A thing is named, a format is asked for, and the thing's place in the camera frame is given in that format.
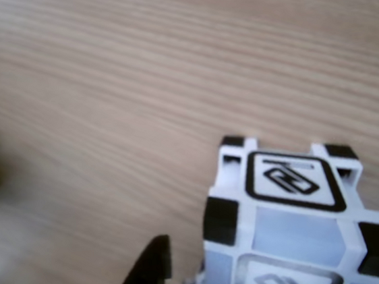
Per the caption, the white cube lightning symbol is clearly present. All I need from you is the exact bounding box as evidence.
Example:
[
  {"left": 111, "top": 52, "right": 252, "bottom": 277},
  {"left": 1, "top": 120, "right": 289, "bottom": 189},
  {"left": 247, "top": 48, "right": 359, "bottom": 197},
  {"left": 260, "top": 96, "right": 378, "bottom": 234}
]
[{"left": 158, "top": 119, "right": 379, "bottom": 284}]

